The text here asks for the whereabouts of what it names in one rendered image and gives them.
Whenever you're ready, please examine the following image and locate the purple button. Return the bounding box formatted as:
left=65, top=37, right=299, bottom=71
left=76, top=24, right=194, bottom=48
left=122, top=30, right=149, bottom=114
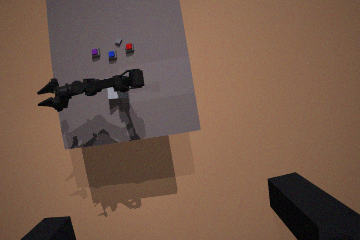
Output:
left=91, top=47, right=101, bottom=57

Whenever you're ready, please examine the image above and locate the red button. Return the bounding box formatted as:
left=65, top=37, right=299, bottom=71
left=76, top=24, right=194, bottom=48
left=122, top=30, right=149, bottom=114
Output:
left=125, top=43, right=134, bottom=52

